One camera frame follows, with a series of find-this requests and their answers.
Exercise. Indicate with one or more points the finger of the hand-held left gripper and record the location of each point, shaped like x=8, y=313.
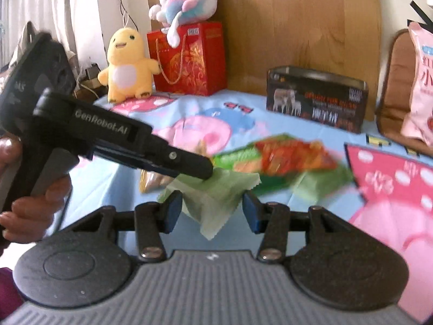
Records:
x=184, y=162

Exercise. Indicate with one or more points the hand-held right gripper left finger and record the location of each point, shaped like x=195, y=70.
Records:
x=174, y=207

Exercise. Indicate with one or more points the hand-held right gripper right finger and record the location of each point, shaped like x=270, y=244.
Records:
x=252, y=210

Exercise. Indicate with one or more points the pale green snack packet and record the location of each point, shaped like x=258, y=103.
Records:
x=216, y=199

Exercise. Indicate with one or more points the red and green snack packet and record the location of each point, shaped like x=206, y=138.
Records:
x=287, y=159

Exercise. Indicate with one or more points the black printed box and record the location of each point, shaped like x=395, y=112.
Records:
x=314, y=103

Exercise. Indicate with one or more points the person's left hand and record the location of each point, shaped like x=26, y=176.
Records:
x=37, y=215

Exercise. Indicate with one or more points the small brown snack packet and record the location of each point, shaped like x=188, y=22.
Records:
x=152, y=181

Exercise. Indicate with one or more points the yellow plush toy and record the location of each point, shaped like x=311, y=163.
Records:
x=127, y=67

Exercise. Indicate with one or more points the red gift bag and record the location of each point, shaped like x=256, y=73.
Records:
x=199, y=64

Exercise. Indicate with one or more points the white curtain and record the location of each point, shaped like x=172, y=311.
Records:
x=50, y=3

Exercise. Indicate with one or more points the pink and blue plush toy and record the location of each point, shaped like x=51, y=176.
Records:
x=189, y=3

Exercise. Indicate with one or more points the wooden board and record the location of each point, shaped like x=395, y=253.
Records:
x=287, y=23

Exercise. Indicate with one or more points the brown seat cushion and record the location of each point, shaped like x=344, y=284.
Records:
x=392, y=101

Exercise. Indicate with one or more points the purple clothing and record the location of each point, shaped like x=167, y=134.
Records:
x=8, y=294

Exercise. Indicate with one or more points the large pink snack bag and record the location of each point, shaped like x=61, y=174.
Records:
x=421, y=84

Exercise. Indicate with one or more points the black tape strip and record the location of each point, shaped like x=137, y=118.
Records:
x=421, y=12

